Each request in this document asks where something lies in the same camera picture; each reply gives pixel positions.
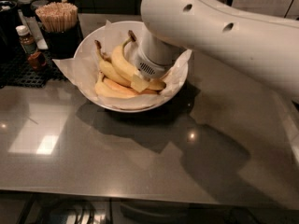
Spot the bottom yellow banana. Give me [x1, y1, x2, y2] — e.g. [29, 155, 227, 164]
[94, 73, 135, 99]

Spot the black grid mat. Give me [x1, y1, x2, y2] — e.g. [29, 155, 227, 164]
[0, 45, 67, 88]

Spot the black container far left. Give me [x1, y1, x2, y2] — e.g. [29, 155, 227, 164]
[0, 1, 21, 47]

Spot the white bowl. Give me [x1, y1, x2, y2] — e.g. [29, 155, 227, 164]
[73, 21, 190, 114]

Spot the small white-capped sauce bottle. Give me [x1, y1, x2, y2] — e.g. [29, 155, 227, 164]
[16, 25, 37, 55]

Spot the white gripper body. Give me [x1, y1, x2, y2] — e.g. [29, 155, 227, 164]
[135, 47, 173, 79]

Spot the white paper liner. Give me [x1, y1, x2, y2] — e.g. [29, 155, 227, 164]
[51, 20, 192, 110]

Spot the long top yellow banana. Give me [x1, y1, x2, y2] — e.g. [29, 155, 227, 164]
[111, 30, 166, 91]

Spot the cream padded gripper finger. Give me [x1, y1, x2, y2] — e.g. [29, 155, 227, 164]
[131, 74, 150, 92]

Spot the small orange-brown bottle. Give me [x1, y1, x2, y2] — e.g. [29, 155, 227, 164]
[27, 51, 47, 71]

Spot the orange-tinted middle banana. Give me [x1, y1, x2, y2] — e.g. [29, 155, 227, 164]
[103, 77, 157, 96]

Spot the black stirrer holder cup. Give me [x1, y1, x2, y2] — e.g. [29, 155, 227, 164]
[42, 22, 83, 60]

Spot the dark jar with lid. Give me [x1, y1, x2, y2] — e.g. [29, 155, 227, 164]
[18, 0, 35, 18]

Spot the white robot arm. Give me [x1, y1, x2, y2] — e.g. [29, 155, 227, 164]
[135, 0, 299, 102]

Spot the bundle of wooden stirrers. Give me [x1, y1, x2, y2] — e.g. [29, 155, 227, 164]
[36, 2, 78, 33]

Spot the white flat strip packet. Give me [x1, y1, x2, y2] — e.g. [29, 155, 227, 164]
[18, 9, 48, 50]

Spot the left stemmed yellow banana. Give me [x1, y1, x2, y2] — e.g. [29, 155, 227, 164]
[94, 40, 131, 87]

